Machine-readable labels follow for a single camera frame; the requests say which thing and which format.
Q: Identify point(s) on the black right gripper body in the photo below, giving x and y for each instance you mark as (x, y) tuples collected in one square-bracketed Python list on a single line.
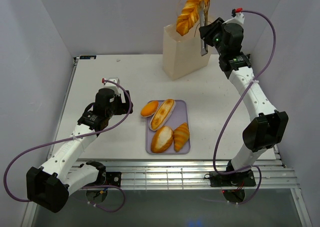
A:
[(213, 36)]

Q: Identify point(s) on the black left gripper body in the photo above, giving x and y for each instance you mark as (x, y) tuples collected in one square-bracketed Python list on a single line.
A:
[(114, 110)]

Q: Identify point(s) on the metal kitchen tongs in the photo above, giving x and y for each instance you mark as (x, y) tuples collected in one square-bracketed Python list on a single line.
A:
[(203, 22)]

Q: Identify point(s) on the long braided fake bread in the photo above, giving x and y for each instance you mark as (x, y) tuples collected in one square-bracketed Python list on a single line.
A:
[(190, 15)]

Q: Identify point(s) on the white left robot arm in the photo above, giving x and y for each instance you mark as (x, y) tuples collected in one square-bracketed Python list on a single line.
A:
[(52, 183)]

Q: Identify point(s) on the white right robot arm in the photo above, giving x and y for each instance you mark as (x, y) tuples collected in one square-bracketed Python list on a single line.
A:
[(267, 124)]

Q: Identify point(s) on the long glazed fake loaf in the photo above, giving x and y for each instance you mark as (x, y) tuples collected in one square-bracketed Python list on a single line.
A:
[(162, 114)]

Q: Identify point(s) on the oval white-topped fake bread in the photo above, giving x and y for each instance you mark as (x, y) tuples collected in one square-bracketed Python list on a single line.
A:
[(162, 139)]

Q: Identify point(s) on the white paper bag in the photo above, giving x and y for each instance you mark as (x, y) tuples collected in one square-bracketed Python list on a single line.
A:
[(182, 54)]

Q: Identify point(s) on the fake croissant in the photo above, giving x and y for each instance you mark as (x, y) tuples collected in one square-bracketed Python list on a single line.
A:
[(181, 136)]

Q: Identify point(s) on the small round orange bun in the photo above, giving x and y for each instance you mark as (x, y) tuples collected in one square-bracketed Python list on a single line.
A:
[(149, 109)]

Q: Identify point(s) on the left blue table label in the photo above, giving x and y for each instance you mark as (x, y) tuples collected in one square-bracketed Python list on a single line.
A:
[(87, 57)]

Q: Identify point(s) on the lilac plastic tray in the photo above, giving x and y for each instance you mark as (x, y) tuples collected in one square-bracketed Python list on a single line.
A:
[(178, 117)]

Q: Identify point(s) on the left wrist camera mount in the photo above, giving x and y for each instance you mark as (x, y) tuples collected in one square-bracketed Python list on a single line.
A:
[(110, 84)]

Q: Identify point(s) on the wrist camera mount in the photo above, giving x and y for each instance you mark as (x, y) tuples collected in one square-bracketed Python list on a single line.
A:
[(110, 84), (238, 16)]

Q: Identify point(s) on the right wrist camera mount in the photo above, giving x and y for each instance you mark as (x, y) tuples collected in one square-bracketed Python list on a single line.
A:
[(238, 16)]

